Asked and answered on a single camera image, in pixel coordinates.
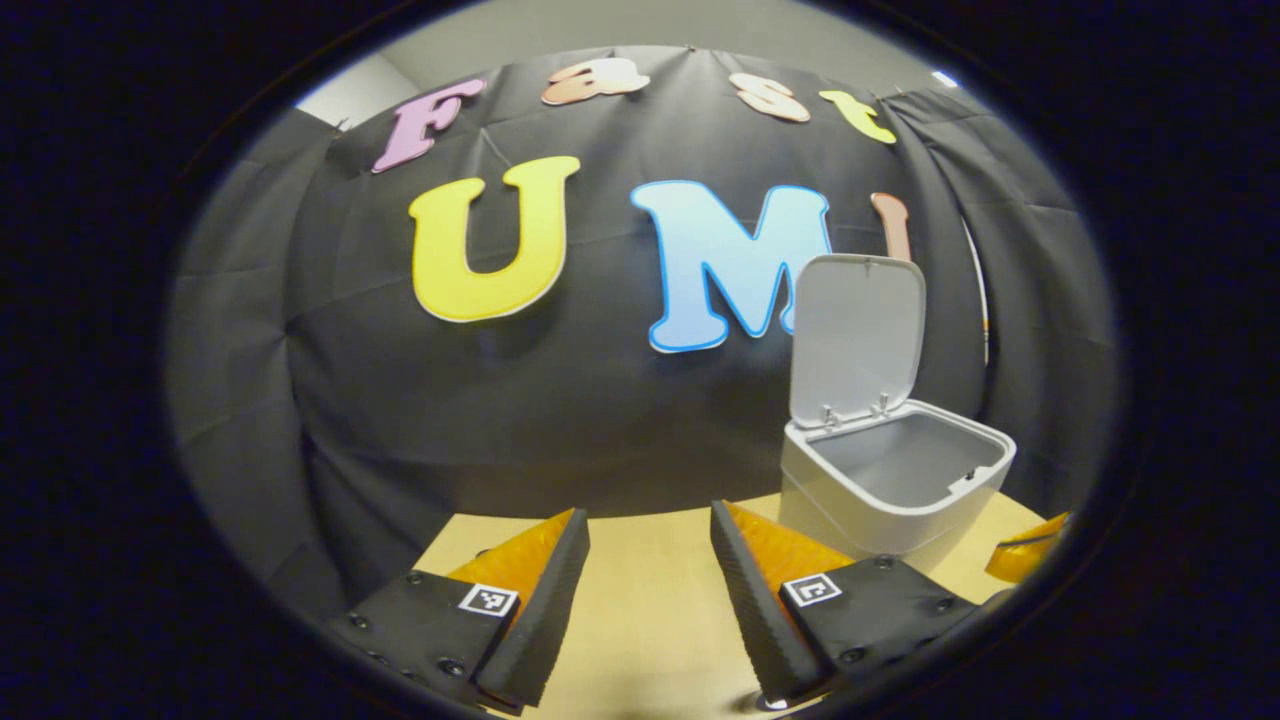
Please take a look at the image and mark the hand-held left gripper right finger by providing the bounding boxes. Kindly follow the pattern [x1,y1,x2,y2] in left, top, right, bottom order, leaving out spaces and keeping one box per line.
[710,500,986,706]

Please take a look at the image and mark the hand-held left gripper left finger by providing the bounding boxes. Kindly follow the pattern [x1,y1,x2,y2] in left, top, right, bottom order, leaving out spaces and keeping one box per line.
[325,508,591,716]

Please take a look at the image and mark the white desktop garbage bin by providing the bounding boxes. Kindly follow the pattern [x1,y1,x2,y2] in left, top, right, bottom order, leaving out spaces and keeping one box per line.
[778,253,1018,559]

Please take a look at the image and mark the wooden desktop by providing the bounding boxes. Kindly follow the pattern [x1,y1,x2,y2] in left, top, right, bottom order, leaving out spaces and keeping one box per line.
[413,490,1051,720]

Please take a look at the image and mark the black backdrop cloth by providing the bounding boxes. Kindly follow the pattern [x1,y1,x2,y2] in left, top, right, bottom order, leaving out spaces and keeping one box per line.
[165,45,1121,621]

